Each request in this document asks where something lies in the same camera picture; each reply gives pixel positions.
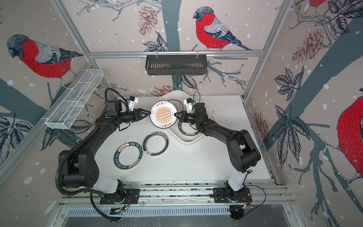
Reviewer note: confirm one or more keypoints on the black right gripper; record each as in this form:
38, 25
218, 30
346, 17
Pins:
181, 117

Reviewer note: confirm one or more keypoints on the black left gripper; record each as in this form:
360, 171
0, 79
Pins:
137, 113

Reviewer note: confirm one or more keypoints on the green rim plate front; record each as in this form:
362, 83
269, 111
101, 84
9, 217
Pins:
187, 130

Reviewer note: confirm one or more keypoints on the green rim plate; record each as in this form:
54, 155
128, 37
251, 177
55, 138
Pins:
155, 143
128, 155
187, 130

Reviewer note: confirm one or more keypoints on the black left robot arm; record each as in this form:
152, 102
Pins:
78, 171

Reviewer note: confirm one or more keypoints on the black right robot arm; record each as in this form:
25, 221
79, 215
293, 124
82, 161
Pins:
243, 152

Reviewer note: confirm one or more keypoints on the white plastic bin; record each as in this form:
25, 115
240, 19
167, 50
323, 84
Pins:
181, 96

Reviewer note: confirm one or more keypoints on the horizontal aluminium crossbar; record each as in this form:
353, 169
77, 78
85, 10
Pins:
228, 53

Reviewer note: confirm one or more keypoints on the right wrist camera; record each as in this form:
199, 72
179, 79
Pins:
189, 102

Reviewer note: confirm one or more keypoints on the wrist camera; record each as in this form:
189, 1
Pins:
189, 102
132, 101

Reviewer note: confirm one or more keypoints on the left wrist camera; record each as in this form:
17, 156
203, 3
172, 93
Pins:
132, 101

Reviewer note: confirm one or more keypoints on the black hanging wire basket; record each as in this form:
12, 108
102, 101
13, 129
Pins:
161, 65

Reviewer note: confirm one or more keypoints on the white mesh wall shelf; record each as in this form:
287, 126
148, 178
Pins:
76, 98

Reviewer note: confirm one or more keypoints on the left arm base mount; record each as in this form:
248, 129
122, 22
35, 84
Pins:
125, 196

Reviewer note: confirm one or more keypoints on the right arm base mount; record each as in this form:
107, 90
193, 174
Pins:
231, 195

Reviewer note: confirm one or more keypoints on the aluminium rail base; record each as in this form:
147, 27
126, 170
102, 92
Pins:
206, 193

